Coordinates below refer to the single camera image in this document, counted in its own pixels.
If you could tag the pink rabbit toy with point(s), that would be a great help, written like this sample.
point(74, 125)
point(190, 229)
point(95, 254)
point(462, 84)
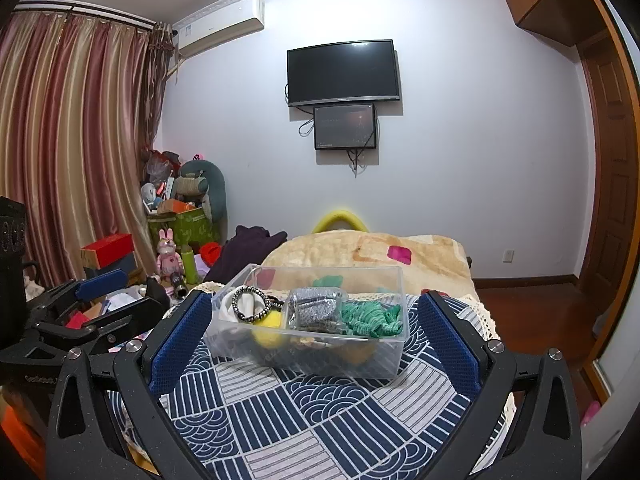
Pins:
point(167, 255)

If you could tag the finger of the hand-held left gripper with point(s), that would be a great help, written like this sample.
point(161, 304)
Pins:
point(102, 282)
point(140, 307)

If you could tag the beige fleece blanket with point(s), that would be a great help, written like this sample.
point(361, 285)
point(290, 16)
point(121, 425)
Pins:
point(350, 247)

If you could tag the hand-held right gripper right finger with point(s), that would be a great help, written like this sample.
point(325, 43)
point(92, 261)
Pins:
point(450, 340)

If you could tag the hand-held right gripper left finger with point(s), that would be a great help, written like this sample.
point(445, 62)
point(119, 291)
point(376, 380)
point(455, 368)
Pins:
point(182, 340)

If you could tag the white wall socket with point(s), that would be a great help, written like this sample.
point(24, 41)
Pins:
point(508, 255)

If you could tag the black wall television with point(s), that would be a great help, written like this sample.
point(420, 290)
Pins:
point(342, 72)

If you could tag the green storage box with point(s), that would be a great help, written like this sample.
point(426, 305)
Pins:
point(190, 230)

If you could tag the striped pink curtain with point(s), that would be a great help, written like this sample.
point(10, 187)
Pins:
point(70, 150)

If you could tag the wooden door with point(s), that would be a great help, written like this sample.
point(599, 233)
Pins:
point(610, 185)

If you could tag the red cloth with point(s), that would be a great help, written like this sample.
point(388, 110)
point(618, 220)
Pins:
point(211, 253)

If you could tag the dark purple garment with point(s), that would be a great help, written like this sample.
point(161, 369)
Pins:
point(245, 252)

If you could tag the silver glitter pouch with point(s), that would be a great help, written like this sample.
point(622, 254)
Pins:
point(315, 310)

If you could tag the green scrunchie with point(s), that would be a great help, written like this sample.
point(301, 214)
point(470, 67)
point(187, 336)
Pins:
point(370, 317)

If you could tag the white air conditioner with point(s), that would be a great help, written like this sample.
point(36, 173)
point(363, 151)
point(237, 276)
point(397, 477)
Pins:
point(215, 22)

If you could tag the blue patterned cloth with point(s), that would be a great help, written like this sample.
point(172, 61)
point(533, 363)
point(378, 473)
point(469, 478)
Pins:
point(325, 435)

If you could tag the red box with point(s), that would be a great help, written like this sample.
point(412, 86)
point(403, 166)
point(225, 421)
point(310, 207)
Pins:
point(107, 247)

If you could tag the small black wall monitor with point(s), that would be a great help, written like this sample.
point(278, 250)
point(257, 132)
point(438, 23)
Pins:
point(345, 127)

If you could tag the yellow sponge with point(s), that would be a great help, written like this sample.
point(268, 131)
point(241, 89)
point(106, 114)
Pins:
point(270, 322)

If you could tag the green bottle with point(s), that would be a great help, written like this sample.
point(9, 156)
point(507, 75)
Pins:
point(190, 267)

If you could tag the black studded cloth bag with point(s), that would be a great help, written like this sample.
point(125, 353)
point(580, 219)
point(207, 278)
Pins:
point(250, 289)

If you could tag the clear plastic storage box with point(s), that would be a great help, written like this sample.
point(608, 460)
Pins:
point(310, 365)

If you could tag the curtain rod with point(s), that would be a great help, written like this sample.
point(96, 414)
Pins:
point(85, 10)

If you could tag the orange box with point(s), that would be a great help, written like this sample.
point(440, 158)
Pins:
point(17, 430)

